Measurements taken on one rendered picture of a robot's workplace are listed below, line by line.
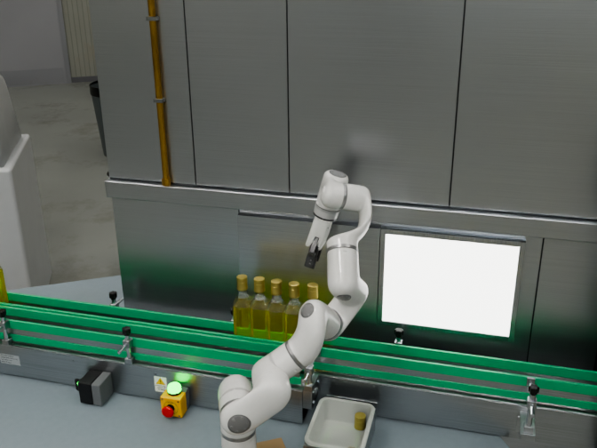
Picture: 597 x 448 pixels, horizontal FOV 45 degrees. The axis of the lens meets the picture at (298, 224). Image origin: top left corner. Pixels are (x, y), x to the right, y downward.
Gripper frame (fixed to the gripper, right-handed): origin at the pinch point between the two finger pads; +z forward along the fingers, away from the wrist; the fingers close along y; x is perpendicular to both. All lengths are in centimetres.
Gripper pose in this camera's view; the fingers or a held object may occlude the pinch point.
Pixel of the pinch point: (313, 258)
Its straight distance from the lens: 216.8
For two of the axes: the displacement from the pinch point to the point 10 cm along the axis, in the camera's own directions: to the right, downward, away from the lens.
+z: -2.4, 8.7, 4.3
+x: 9.4, 3.2, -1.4
